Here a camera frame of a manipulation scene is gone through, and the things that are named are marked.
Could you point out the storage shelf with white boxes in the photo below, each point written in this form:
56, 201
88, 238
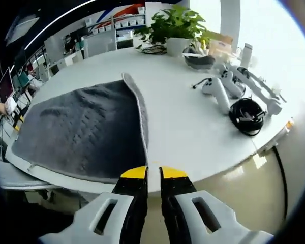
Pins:
124, 21

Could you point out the cardboard box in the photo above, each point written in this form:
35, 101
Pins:
221, 43

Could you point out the long white stick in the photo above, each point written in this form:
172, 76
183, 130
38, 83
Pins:
259, 89

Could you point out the white bottle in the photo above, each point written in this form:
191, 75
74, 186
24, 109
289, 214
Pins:
247, 54

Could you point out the white plant pot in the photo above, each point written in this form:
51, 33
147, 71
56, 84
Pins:
178, 47

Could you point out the large green potted plant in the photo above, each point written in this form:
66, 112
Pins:
178, 23

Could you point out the curved ceiling light strip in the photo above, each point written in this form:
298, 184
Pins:
66, 17

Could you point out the tall white cabinet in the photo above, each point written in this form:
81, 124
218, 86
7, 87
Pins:
100, 44

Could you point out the black and white headset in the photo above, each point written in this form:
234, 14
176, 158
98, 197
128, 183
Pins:
199, 61

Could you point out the large computer monitor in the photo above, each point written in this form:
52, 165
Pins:
5, 84

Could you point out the grey mesh office chair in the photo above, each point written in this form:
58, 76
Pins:
23, 183

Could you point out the white game controller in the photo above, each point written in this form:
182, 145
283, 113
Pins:
231, 84
218, 91

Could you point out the grey textured towel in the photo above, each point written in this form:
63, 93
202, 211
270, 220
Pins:
78, 127

